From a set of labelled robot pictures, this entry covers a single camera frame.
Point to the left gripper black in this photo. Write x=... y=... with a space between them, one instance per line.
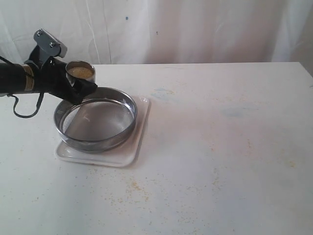
x=49 y=76

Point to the yellow and white grain mix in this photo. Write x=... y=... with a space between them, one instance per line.
x=81 y=72

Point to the small steel cup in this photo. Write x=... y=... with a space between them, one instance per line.
x=72 y=64

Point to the round steel sieve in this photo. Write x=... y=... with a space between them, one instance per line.
x=104 y=120

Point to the white backdrop curtain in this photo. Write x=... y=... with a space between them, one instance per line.
x=163 y=31

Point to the white square tray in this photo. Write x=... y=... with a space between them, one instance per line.
x=119 y=157

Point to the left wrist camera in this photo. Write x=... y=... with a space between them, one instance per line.
x=49 y=44

